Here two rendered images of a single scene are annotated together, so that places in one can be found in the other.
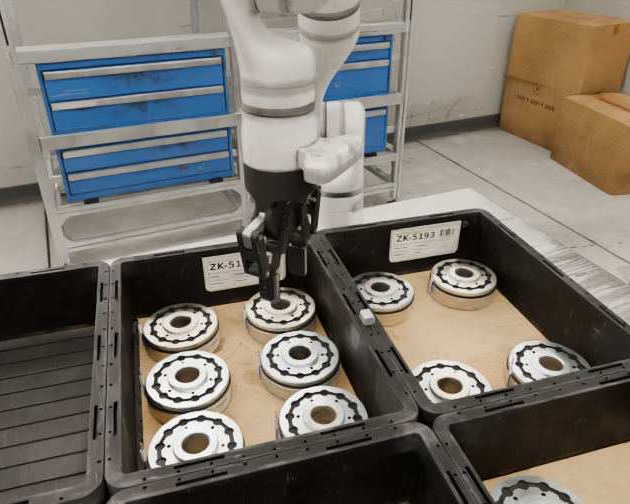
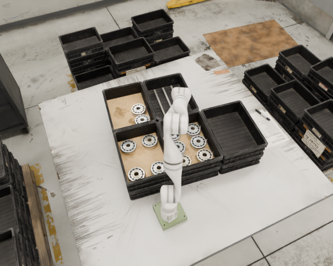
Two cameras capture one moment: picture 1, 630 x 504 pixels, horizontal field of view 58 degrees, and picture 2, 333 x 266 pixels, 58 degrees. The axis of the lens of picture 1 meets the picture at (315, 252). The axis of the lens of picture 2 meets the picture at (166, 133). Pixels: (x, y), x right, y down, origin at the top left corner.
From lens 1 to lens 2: 199 cm
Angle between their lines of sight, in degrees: 97
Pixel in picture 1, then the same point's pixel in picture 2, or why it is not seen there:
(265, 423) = (183, 139)
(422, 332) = (150, 161)
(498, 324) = (131, 164)
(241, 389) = (188, 145)
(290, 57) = not seen: hidden behind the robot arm
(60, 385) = (224, 146)
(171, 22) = not seen: outside the picture
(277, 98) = not seen: hidden behind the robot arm
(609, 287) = (77, 218)
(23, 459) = (221, 132)
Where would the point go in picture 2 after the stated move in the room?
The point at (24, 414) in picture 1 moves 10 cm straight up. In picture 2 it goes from (227, 140) to (229, 131)
